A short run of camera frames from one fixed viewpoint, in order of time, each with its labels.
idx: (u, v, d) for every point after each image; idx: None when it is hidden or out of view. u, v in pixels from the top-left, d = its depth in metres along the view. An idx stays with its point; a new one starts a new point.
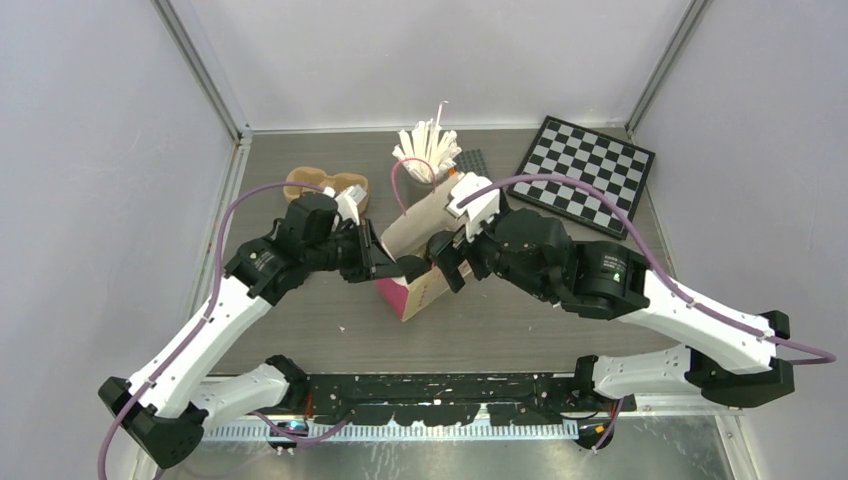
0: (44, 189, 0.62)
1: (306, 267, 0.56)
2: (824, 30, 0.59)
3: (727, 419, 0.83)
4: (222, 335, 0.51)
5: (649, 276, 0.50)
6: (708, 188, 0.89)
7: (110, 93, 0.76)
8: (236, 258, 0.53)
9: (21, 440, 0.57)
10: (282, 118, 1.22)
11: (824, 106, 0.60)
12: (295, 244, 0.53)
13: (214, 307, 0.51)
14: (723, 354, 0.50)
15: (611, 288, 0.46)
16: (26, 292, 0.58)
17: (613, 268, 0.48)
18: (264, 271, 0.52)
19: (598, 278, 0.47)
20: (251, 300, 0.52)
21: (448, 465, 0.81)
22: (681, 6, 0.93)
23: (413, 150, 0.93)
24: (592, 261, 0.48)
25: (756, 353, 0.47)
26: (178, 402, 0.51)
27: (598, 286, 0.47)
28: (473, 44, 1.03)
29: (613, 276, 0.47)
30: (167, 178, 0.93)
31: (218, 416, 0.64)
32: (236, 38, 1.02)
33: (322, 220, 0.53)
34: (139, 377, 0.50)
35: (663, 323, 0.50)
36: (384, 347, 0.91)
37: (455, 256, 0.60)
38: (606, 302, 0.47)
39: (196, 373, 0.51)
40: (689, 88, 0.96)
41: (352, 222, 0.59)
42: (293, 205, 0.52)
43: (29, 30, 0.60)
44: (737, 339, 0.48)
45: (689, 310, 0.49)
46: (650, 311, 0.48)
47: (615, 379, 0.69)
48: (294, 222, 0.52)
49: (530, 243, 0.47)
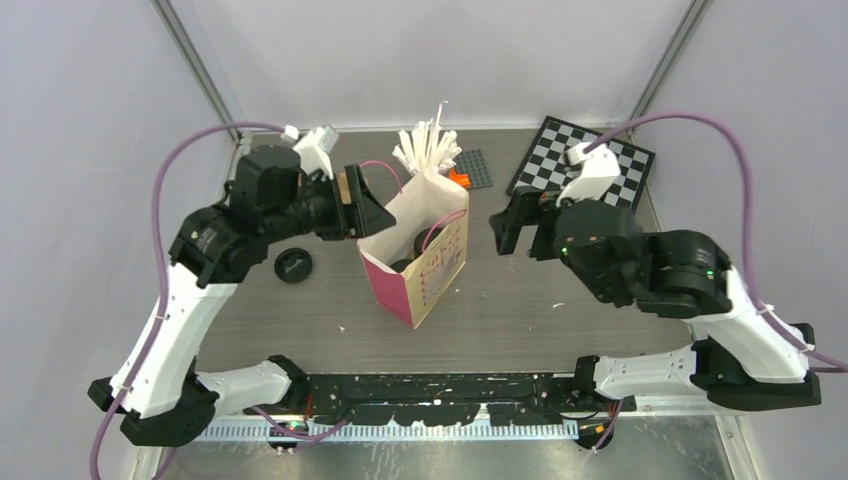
0: (43, 187, 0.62)
1: (267, 237, 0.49)
2: (824, 29, 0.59)
3: (727, 419, 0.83)
4: (182, 329, 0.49)
5: (731, 277, 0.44)
6: (709, 187, 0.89)
7: (110, 94, 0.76)
8: (180, 237, 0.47)
9: (19, 439, 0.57)
10: (282, 118, 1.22)
11: (824, 105, 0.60)
12: (249, 212, 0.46)
13: (168, 304, 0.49)
14: (763, 362, 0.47)
15: (698, 283, 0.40)
16: (26, 292, 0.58)
17: (705, 264, 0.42)
18: (208, 250, 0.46)
19: (683, 270, 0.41)
20: (202, 291, 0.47)
21: (448, 465, 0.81)
22: (681, 6, 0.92)
23: (413, 150, 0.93)
24: (674, 254, 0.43)
25: (799, 366, 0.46)
26: (166, 396, 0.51)
27: (683, 281, 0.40)
28: (473, 44, 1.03)
29: (706, 272, 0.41)
30: (166, 178, 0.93)
31: (227, 402, 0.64)
32: (237, 39, 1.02)
33: (276, 182, 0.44)
34: (117, 380, 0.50)
35: (725, 325, 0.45)
36: (383, 347, 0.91)
37: (532, 211, 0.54)
38: (691, 299, 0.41)
39: (174, 367, 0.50)
40: (690, 88, 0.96)
41: (324, 173, 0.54)
42: (240, 161, 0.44)
43: (30, 31, 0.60)
44: (787, 350, 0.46)
45: (757, 318, 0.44)
46: (730, 314, 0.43)
47: (616, 380, 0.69)
48: (245, 187, 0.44)
49: (600, 236, 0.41)
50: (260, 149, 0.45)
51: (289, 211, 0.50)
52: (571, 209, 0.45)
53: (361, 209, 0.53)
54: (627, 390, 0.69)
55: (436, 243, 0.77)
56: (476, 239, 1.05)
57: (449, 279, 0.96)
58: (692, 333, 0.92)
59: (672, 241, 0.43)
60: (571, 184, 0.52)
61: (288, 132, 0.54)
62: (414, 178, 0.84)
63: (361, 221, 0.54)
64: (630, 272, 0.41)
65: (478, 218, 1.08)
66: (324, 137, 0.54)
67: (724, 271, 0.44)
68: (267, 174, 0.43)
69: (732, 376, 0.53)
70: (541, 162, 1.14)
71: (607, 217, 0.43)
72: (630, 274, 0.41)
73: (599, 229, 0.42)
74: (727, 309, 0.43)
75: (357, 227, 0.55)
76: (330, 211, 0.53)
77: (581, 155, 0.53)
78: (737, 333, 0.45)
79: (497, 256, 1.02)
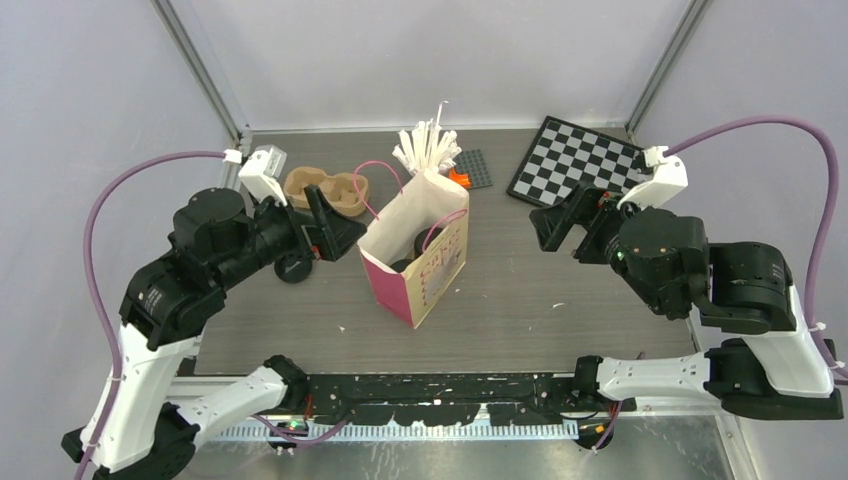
0: (43, 187, 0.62)
1: (223, 288, 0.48)
2: (824, 30, 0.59)
3: (727, 419, 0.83)
4: (140, 389, 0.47)
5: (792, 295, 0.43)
6: (709, 187, 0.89)
7: (110, 93, 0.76)
8: (129, 298, 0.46)
9: (19, 438, 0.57)
10: (282, 118, 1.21)
11: (824, 105, 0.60)
12: (195, 266, 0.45)
13: (123, 365, 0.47)
14: (795, 378, 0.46)
15: (769, 299, 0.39)
16: (26, 293, 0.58)
17: (779, 279, 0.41)
18: (156, 312, 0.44)
19: (752, 285, 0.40)
20: (155, 353, 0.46)
21: (448, 464, 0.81)
22: (682, 6, 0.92)
23: (413, 150, 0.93)
24: (742, 268, 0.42)
25: (829, 383, 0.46)
26: (137, 447, 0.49)
27: (753, 295, 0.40)
28: (473, 44, 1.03)
29: (779, 288, 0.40)
30: (166, 178, 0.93)
31: (210, 431, 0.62)
32: (236, 38, 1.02)
33: (217, 233, 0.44)
34: (87, 434, 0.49)
35: (773, 340, 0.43)
36: (384, 347, 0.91)
37: (592, 208, 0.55)
38: (762, 314, 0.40)
39: (139, 421, 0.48)
40: (690, 88, 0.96)
41: (276, 200, 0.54)
42: (178, 216, 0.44)
43: (29, 31, 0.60)
44: (823, 366, 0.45)
45: (807, 333, 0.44)
46: (791, 330, 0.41)
47: (620, 382, 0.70)
48: (186, 240, 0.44)
49: (669, 248, 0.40)
50: (197, 199, 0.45)
51: (245, 253, 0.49)
52: (636, 220, 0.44)
53: (326, 231, 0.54)
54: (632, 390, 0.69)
55: (436, 243, 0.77)
56: (476, 239, 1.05)
57: (449, 278, 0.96)
58: (692, 333, 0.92)
59: (739, 256, 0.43)
60: (649, 183, 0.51)
61: (231, 158, 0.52)
62: (414, 178, 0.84)
63: (331, 244, 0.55)
64: (699, 285, 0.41)
65: (478, 218, 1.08)
66: (271, 159, 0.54)
67: (787, 287, 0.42)
68: (204, 227, 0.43)
69: (751, 385, 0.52)
70: (541, 162, 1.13)
71: (674, 227, 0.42)
72: (698, 287, 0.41)
73: (668, 240, 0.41)
74: (790, 328, 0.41)
75: (326, 247, 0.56)
76: (289, 237, 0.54)
77: (660, 159, 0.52)
78: (778, 345, 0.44)
79: (497, 257, 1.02)
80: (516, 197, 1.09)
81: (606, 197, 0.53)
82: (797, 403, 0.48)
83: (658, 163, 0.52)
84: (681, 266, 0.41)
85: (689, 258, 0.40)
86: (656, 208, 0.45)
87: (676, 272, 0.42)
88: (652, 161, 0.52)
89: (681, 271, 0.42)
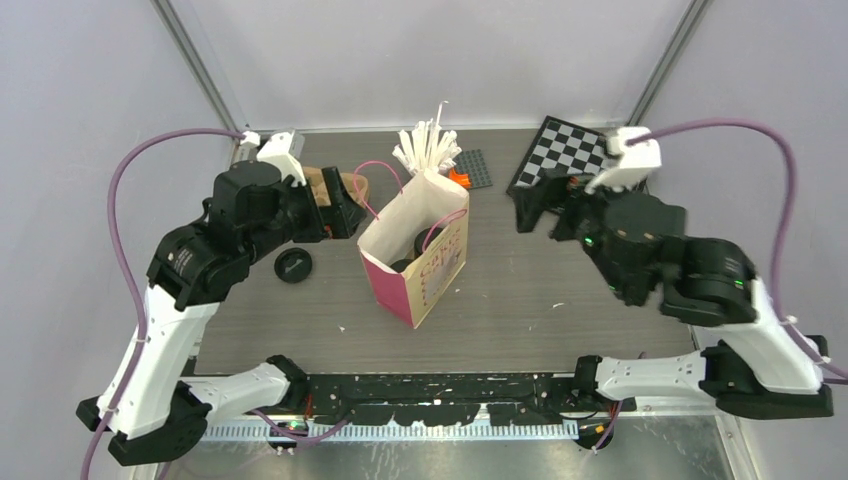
0: (43, 188, 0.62)
1: (249, 256, 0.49)
2: (823, 30, 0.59)
3: (728, 419, 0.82)
4: (162, 352, 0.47)
5: (757, 288, 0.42)
6: (708, 187, 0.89)
7: (110, 93, 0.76)
8: (157, 260, 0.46)
9: (20, 439, 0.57)
10: (282, 118, 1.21)
11: (822, 105, 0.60)
12: (227, 231, 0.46)
13: (148, 327, 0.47)
14: (778, 373, 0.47)
15: (726, 291, 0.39)
16: (27, 293, 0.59)
17: (734, 274, 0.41)
18: (186, 272, 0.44)
19: (713, 277, 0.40)
20: (182, 314, 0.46)
21: (448, 465, 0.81)
22: (682, 7, 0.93)
23: (413, 150, 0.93)
24: (704, 259, 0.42)
25: (813, 377, 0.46)
26: (154, 415, 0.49)
27: (711, 287, 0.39)
28: (473, 45, 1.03)
29: (734, 282, 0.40)
30: (166, 178, 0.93)
31: (222, 412, 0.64)
32: (236, 38, 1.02)
33: (254, 198, 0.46)
34: (105, 401, 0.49)
35: (742, 333, 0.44)
36: (383, 347, 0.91)
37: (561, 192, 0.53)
38: (721, 307, 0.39)
39: (158, 387, 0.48)
40: (689, 88, 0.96)
41: (297, 180, 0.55)
42: (217, 179, 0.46)
43: (29, 31, 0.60)
44: (804, 360, 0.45)
45: (779, 328, 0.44)
46: (760, 324, 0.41)
47: (619, 381, 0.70)
48: (222, 203, 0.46)
49: (653, 234, 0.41)
50: (237, 168, 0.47)
51: (272, 225, 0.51)
52: (617, 205, 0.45)
53: (343, 210, 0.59)
54: (635, 393, 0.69)
55: (436, 243, 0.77)
56: (476, 239, 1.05)
57: (449, 278, 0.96)
58: (693, 333, 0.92)
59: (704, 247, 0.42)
60: (613, 168, 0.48)
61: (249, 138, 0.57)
62: (414, 178, 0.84)
63: (342, 222, 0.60)
64: (670, 272, 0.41)
65: (478, 218, 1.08)
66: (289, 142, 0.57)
67: (746, 280, 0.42)
68: (244, 191, 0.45)
69: (744, 384, 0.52)
70: (541, 162, 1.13)
71: (652, 216, 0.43)
72: (670, 275, 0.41)
73: (651, 228, 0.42)
74: (755, 320, 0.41)
75: (338, 225, 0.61)
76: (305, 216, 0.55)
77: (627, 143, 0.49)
78: (754, 339, 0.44)
79: (496, 257, 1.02)
80: None
81: (573, 184, 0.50)
82: (785, 399, 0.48)
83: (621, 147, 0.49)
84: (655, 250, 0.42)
85: (663, 242, 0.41)
86: (647, 195, 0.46)
87: (651, 256, 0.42)
88: (615, 147, 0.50)
89: (651, 256, 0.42)
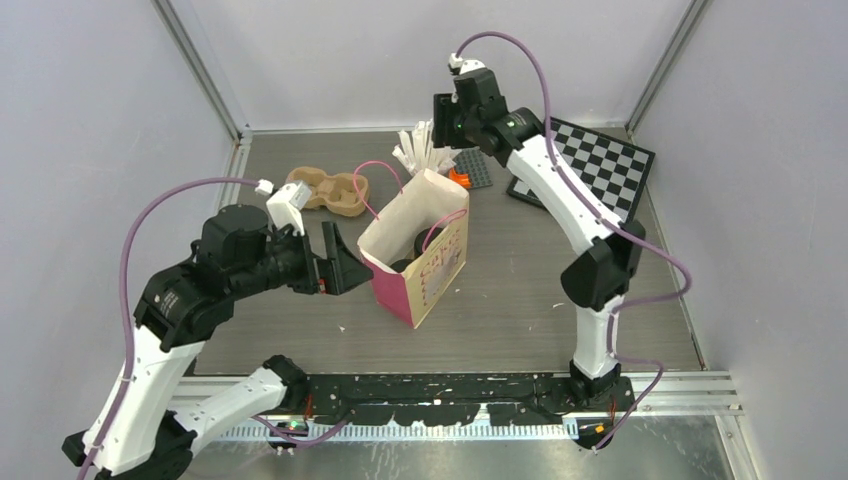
0: (44, 186, 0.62)
1: (235, 298, 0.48)
2: (820, 29, 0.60)
3: (727, 419, 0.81)
4: (149, 391, 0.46)
5: (536, 140, 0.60)
6: (706, 187, 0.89)
7: (110, 92, 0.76)
8: (143, 301, 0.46)
9: (22, 437, 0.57)
10: (282, 117, 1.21)
11: (818, 103, 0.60)
12: (215, 273, 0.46)
13: (133, 366, 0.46)
14: (566, 223, 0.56)
15: (504, 130, 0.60)
16: (29, 291, 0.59)
17: (513, 122, 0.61)
18: (172, 314, 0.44)
19: (498, 121, 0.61)
20: (166, 355, 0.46)
21: (448, 465, 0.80)
22: (681, 7, 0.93)
23: (413, 150, 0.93)
24: (499, 112, 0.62)
25: (585, 227, 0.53)
26: (138, 451, 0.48)
27: (496, 126, 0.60)
28: (474, 45, 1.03)
29: (509, 125, 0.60)
30: (167, 176, 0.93)
31: (211, 433, 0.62)
32: (237, 38, 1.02)
33: (243, 242, 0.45)
34: (89, 437, 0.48)
35: (525, 171, 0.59)
36: (383, 347, 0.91)
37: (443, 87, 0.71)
38: (495, 140, 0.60)
39: (143, 424, 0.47)
40: (687, 87, 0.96)
41: (297, 230, 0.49)
42: (207, 223, 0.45)
43: (31, 31, 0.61)
44: (573, 207, 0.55)
45: (552, 174, 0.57)
46: (520, 154, 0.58)
47: (585, 358, 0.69)
48: (210, 247, 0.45)
49: (464, 81, 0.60)
50: (226, 212, 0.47)
51: (257, 269, 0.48)
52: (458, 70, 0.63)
53: (337, 264, 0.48)
54: (589, 355, 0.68)
55: (436, 243, 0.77)
56: (476, 239, 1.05)
57: (449, 278, 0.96)
58: (693, 333, 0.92)
59: (502, 102, 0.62)
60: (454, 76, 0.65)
61: (261, 188, 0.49)
62: (414, 178, 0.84)
63: (337, 277, 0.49)
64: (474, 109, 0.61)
65: (478, 218, 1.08)
66: (298, 193, 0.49)
67: (523, 131, 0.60)
68: (232, 235, 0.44)
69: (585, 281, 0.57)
70: None
71: (480, 73, 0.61)
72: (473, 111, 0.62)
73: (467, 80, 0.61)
74: (517, 150, 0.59)
75: (332, 282, 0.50)
76: (301, 267, 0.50)
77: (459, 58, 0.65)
78: (539, 182, 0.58)
79: (496, 256, 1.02)
80: (516, 197, 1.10)
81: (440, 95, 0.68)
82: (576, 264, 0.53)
83: (458, 63, 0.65)
84: (469, 97, 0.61)
85: (473, 89, 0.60)
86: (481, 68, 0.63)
87: (469, 101, 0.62)
88: (452, 62, 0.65)
89: (467, 101, 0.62)
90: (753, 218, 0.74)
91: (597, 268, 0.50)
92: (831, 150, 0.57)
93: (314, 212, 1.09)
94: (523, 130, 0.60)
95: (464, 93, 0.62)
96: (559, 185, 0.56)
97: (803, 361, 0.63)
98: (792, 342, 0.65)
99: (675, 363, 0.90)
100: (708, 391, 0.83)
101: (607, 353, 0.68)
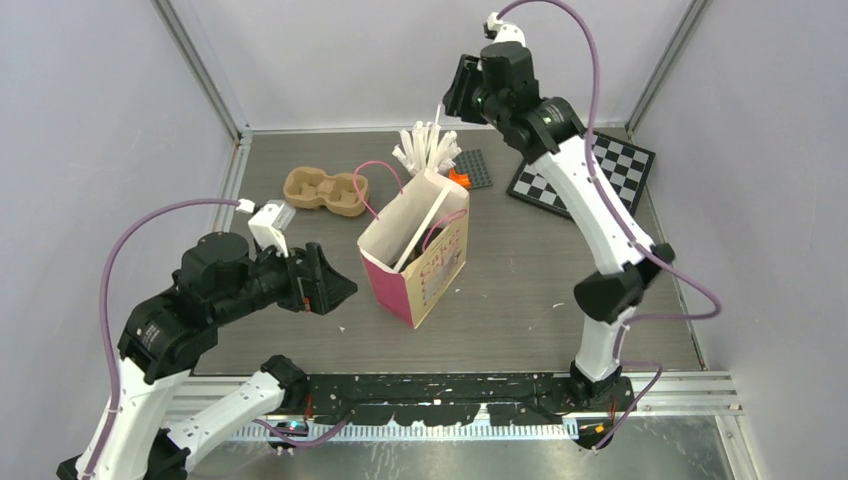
0: (41, 186, 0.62)
1: (218, 326, 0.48)
2: (821, 28, 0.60)
3: (727, 419, 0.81)
4: (136, 420, 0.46)
5: (573, 141, 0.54)
6: (705, 186, 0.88)
7: (109, 92, 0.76)
8: (127, 334, 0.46)
9: (18, 437, 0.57)
10: (282, 117, 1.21)
11: (819, 101, 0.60)
12: (195, 303, 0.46)
13: (120, 397, 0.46)
14: (594, 241, 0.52)
15: (538, 125, 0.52)
16: (25, 292, 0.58)
17: (549, 115, 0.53)
18: (154, 348, 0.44)
19: (533, 115, 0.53)
20: (150, 387, 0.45)
21: (448, 464, 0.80)
22: (681, 6, 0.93)
23: (413, 148, 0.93)
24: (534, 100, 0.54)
25: (616, 249, 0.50)
26: (132, 474, 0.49)
27: (530, 119, 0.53)
28: (474, 43, 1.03)
29: (543, 120, 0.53)
30: (166, 175, 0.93)
31: (207, 446, 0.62)
32: (236, 38, 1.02)
33: (223, 273, 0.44)
34: (83, 464, 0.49)
35: (555, 176, 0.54)
36: (384, 346, 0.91)
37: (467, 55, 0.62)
38: (527, 135, 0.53)
39: (133, 450, 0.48)
40: (687, 86, 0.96)
41: (279, 250, 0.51)
42: (185, 255, 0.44)
43: (31, 35, 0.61)
44: (607, 229, 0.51)
45: (587, 185, 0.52)
46: (555, 160, 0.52)
47: (594, 365, 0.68)
48: (189, 278, 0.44)
49: (497, 58, 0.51)
50: (205, 241, 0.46)
51: (240, 294, 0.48)
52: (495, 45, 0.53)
53: (320, 285, 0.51)
54: (594, 360, 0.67)
55: (436, 243, 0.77)
56: (476, 239, 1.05)
57: (449, 278, 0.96)
58: (693, 333, 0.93)
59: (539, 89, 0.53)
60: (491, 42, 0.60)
61: (242, 207, 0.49)
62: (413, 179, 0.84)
63: (321, 298, 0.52)
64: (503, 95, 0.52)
65: (478, 217, 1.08)
66: (279, 215, 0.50)
67: (559, 125, 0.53)
68: (211, 267, 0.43)
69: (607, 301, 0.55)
70: None
71: (516, 51, 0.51)
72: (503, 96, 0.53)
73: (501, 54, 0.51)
74: (553, 153, 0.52)
75: (316, 301, 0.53)
76: (284, 287, 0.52)
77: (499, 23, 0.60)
78: (571, 190, 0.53)
79: (496, 256, 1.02)
80: (516, 197, 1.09)
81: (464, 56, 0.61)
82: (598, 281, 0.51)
83: (496, 27, 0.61)
84: (499, 78, 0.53)
85: (506, 70, 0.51)
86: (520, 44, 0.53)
87: (500, 83, 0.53)
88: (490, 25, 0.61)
89: (497, 82, 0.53)
90: (755, 216, 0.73)
91: (625, 294, 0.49)
92: (831, 148, 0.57)
93: (314, 212, 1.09)
94: (557, 127, 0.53)
95: (493, 73, 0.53)
96: (592, 199, 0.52)
97: (803, 361, 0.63)
98: (791, 342, 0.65)
99: (675, 364, 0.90)
100: (708, 391, 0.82)
101: (612, 359, 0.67)
